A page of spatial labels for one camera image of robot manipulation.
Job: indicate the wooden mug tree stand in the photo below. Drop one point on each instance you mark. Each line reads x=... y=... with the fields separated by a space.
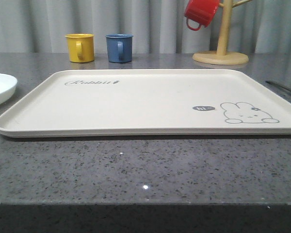
x=221 y=56

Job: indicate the steel chopstick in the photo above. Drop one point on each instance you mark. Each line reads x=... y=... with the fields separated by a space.
x=280 y=86

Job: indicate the grey pleated curtain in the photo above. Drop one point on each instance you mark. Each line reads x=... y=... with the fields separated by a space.
x=157 y=26

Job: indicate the white round plate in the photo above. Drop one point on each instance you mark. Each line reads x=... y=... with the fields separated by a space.
x=7 y=86

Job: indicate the blue enamel mug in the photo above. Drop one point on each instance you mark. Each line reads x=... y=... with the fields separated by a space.
x=119 y=47

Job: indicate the yellow enamel mug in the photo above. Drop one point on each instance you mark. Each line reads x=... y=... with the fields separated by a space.
x=80 y=47

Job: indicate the red enamel mug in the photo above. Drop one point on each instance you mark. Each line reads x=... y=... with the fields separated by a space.
x=201 y=12

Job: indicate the cream rabbit serving tray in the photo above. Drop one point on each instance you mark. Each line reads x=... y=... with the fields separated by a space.
x=147 y=102

